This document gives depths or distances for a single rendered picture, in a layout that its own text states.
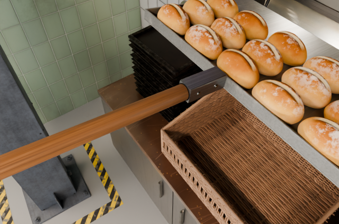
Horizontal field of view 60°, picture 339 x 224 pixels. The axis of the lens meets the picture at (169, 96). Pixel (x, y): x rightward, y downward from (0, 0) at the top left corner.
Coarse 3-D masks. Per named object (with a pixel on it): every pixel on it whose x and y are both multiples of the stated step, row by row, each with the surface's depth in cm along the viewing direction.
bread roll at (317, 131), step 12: (312, 120) 47; (324, 120) 46; (300, 132) 48; (312, 132) 46; (324, 132) 44; (336, 132) 44; (312, 144) 45; (324, 144) 44; (336, 144) 43; (336, 156) 43
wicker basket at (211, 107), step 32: (224, 96) 120; (192, 128) 122; (224, 128) 125; (256, 128) 125; (192, 160) 115; (224, 160) 115; (256, 160) 115; (288, 160) 115; (224, 192) 106; (256, 192) 106; (320, 192) 106
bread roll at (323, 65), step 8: (320, 56) 60; (304, 64) 62; (312, 64) 59; (320, 64) 58; (328, 64) 57; (336, 64) 57; (320, 72) 58; (328, 72) 57; (336, 72) 57; (328, 80) 57; (336, 80) 57; (336, 88) 57
